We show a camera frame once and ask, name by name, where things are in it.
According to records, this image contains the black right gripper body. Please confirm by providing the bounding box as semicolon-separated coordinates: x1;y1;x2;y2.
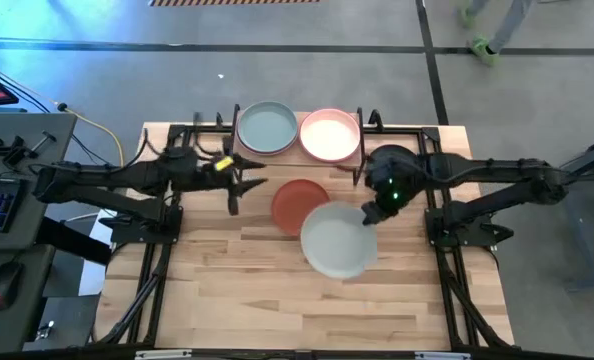
368;166;416;217

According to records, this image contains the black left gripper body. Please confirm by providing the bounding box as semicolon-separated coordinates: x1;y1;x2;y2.
175;134;242;217

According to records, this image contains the sage green plate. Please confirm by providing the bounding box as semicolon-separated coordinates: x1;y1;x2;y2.
236;100;299;155

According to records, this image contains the pale grey plate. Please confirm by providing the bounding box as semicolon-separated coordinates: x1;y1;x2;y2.
299;200;380;280

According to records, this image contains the terracotta orange plate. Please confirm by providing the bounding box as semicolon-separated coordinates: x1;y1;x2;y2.
270;178;331;238

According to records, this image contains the magenta plate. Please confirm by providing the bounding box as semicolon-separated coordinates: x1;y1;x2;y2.
298;107;363;165

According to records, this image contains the white paper sheet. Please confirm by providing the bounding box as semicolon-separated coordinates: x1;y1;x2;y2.
78;218;114;298

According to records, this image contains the grey side desk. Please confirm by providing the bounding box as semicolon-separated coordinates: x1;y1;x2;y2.
0;112;78;357

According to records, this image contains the black desk clamp tool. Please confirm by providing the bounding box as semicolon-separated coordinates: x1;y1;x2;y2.
0;130;58;170

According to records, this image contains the person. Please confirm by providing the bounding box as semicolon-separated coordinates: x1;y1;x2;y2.
456;0;536;69

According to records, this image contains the small silver clip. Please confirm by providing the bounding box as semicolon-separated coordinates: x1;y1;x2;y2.
35;319;56;342

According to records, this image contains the black computer mouse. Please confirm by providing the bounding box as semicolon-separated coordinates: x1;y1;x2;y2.
0;260;25;313

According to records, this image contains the wooden shelf with black frame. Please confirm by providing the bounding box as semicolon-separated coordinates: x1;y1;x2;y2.
231;102;367;187

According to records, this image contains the black dish rack frame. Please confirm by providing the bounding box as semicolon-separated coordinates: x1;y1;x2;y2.
84;123;516;351

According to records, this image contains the yellow cable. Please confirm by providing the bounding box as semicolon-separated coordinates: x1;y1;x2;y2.
0;57;127;169

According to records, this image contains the black flat strap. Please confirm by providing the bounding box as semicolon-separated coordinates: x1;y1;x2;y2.
35;215;114;266

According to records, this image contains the silver metal bracket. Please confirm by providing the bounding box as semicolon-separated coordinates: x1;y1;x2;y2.
414;351;472;360
134;349;193;360

